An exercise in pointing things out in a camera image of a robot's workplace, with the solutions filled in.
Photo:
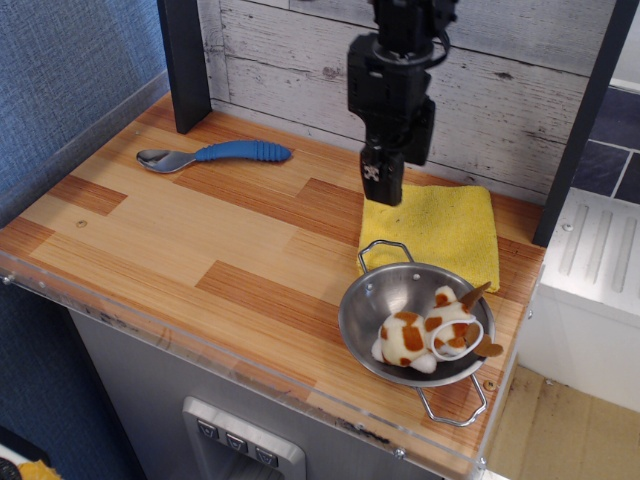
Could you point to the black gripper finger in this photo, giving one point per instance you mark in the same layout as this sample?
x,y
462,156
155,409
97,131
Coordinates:
x,y
382,173
417,141

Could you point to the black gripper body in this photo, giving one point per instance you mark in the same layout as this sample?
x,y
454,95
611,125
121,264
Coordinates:
x,y
385,93

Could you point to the yellow towel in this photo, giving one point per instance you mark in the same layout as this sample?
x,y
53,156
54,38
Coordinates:
x,y
449,227

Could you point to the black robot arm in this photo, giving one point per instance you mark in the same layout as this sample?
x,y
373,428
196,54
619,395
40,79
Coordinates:
x,y
414,31

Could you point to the white brown plush toy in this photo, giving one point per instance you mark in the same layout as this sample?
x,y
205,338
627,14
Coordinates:
x,y
447,333

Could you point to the white ribbed sink unit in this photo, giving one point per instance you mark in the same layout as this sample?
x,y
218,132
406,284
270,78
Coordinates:
x,y
582,327

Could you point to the clear acrylic table edge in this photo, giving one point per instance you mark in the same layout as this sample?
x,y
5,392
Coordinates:
x,y
350,423

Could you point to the grey dispenser button panel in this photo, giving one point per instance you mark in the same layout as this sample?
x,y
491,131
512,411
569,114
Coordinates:
x,y
228,447

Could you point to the yellow object bottom corner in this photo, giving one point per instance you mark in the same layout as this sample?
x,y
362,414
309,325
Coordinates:
x,y
37,471

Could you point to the steel bowl with handles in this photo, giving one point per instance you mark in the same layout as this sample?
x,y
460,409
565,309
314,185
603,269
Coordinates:
x,y
409,286

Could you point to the dark right frame post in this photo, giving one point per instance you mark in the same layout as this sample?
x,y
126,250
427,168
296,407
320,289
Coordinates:
x,y
606,61

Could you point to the dark frame post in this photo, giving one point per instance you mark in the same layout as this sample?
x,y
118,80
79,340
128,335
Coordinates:
x,y
606,61
185,60

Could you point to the dark left frame post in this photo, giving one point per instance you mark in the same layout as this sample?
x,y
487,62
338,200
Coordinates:
x,y
185,60

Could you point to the blue handled metal spoon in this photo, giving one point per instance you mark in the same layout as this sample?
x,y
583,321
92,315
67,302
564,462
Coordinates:
x,y
170,161

